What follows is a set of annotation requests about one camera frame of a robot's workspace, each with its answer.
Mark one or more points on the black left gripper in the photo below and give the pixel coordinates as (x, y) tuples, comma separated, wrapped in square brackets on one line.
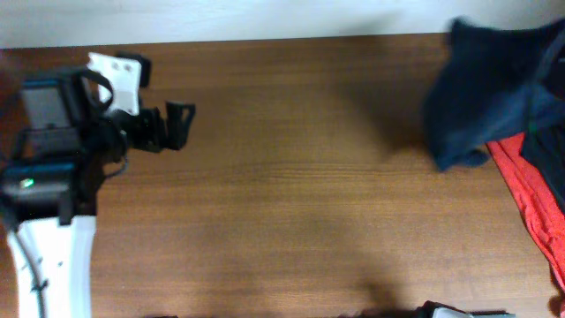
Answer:
[(160, 129)]

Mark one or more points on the dark blue shirt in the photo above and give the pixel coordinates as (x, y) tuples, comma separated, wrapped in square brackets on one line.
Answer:
[(496, 83)]

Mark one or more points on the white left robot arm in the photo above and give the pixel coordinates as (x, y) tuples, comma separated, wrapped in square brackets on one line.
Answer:
[(50, 184)]

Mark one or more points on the black garment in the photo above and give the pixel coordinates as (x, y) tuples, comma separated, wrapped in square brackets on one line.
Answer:
[(544, 149)]

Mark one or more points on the red garment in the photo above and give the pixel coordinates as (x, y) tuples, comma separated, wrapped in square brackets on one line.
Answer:
[(539, 209)]

